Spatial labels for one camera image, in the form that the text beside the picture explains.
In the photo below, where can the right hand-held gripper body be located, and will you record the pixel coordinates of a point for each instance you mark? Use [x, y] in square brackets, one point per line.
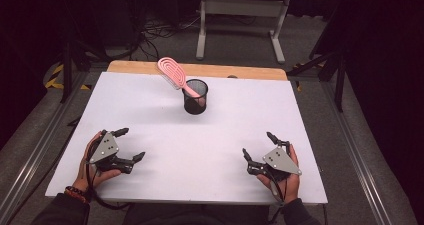
[280, 161]

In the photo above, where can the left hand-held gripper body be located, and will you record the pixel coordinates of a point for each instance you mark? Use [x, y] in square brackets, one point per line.
[103, 150]

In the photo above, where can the black mesh pen holder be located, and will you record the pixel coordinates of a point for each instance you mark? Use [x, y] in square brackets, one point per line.
[193, 108]

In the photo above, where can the pink hairbrush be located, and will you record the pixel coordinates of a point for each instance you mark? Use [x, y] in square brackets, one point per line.
[173, 70]

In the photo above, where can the person's right hand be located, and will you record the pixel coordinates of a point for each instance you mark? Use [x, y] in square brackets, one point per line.
[288, 190]

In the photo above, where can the person's left hand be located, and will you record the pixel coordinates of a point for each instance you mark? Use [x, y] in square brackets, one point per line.
[83, 175]

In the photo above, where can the white board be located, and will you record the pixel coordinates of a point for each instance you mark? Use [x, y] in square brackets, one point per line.
[200, 151]

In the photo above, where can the person's dark trousers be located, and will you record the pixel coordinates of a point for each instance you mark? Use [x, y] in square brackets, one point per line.
[200, 216]

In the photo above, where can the wooden table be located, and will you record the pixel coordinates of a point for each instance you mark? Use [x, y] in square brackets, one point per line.
[233, 71]

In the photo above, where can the black tripod stand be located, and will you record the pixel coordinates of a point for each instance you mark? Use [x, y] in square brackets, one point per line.
[340, 78]
[68, 71]

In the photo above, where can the dark curtain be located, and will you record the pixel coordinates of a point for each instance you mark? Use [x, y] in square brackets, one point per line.
[393, 68]

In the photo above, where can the aluminium floor rail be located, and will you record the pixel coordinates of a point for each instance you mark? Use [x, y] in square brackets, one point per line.
[356, 158]
[36, 155]

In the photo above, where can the grey metal desk frame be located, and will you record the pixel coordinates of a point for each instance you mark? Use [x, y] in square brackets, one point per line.
[240, 6]

